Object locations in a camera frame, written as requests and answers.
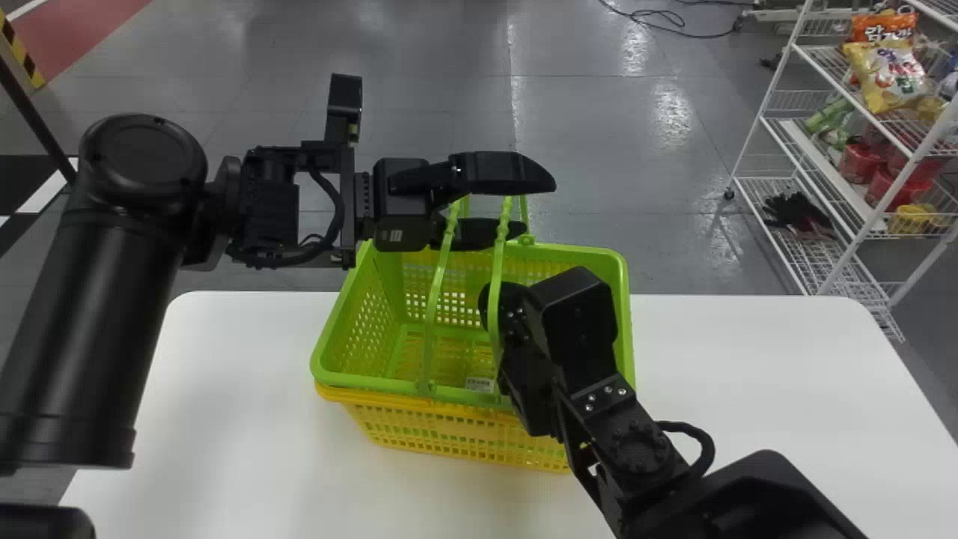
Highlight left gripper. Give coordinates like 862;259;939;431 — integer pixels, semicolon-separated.
372;151;558;253

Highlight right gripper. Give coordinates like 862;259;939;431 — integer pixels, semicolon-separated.
478;281;583;440

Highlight green basket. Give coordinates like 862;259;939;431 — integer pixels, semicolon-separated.
310;195;637;412

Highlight yellow basket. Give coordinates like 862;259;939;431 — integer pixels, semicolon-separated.
314;380;574;475

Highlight black gloves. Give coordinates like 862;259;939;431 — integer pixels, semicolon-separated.
761;191;836;241

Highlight green snack packet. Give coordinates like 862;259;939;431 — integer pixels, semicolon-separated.
804;96;855;147

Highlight red noodle cup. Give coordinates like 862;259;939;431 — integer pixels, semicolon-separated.
867;164;920;210
838;143;885;185

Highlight yellow noodle cup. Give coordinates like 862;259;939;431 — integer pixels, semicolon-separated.
889;203;938;235

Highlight yellow snack packet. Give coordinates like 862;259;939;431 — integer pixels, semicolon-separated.
841;37;933;115

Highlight orange snack packet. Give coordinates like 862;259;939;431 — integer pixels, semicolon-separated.
849;8;920;44

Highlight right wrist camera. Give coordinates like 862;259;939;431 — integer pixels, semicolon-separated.
524;267;622;390

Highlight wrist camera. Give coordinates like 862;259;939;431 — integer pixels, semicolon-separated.
323;73;364;150
524;267;622;390

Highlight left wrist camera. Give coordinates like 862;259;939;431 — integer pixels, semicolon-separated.
323;73;364;150

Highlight black floor cable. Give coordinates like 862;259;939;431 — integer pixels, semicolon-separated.
597;0;751;40

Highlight white wire rack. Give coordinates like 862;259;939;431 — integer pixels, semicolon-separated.
723;0;958;344

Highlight yellow black striped post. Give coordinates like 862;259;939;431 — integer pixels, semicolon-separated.
0;9;47;91

